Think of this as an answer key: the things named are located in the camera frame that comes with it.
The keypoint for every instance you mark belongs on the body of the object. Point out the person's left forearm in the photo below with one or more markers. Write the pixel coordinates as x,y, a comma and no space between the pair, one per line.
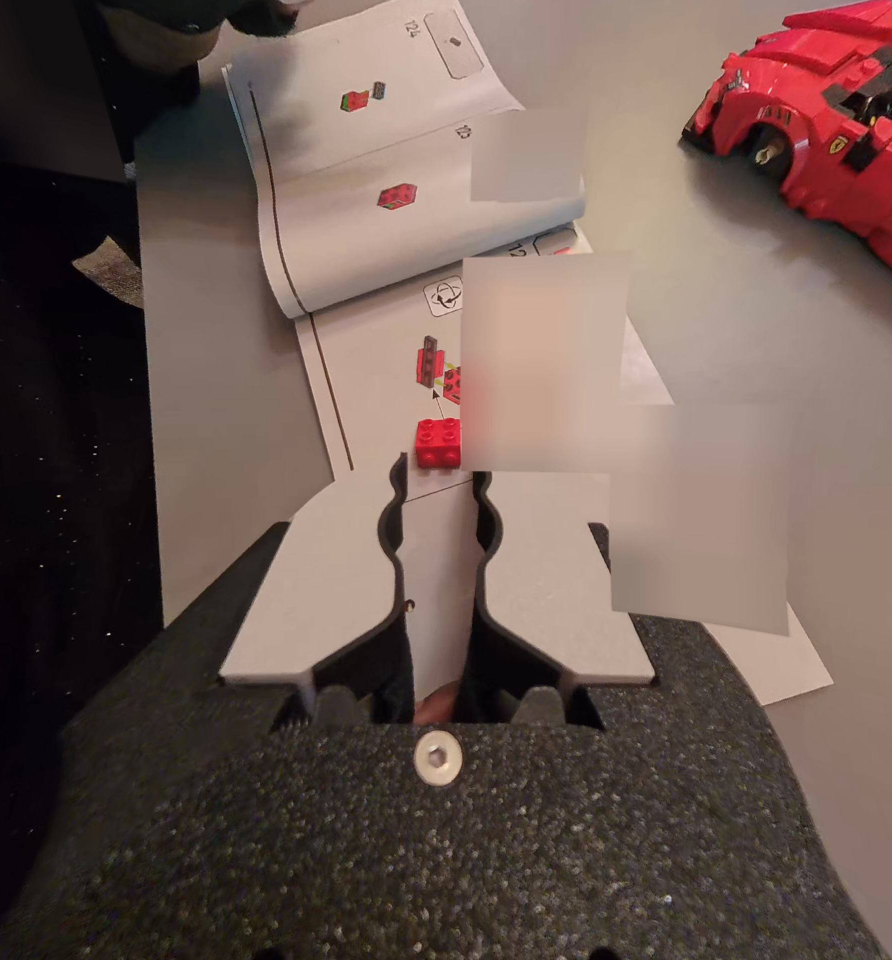
262,16

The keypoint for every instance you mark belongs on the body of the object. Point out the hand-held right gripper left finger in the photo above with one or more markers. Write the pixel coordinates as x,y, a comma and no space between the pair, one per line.
318,585

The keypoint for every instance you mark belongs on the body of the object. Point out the lego instruction booklet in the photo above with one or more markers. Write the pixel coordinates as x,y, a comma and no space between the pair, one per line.
341,225

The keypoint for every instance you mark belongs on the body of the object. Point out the red lego car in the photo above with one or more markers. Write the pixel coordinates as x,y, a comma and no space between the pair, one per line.
828,172

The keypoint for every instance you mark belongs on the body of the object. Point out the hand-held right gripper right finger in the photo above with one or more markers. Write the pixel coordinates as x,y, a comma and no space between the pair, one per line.
551,600

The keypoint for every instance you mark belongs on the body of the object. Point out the red square lego brick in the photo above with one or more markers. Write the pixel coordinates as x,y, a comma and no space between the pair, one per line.
438,446

